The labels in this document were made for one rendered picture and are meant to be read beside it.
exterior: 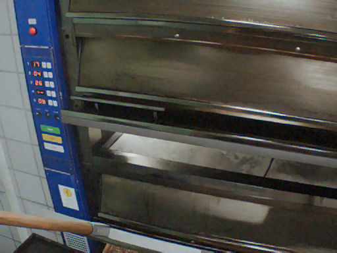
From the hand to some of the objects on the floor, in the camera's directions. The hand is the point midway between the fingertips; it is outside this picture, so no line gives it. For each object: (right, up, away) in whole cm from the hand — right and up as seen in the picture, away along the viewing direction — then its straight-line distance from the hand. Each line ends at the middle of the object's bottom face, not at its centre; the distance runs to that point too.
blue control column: (+61, -61, +282) cm, 295 cm away
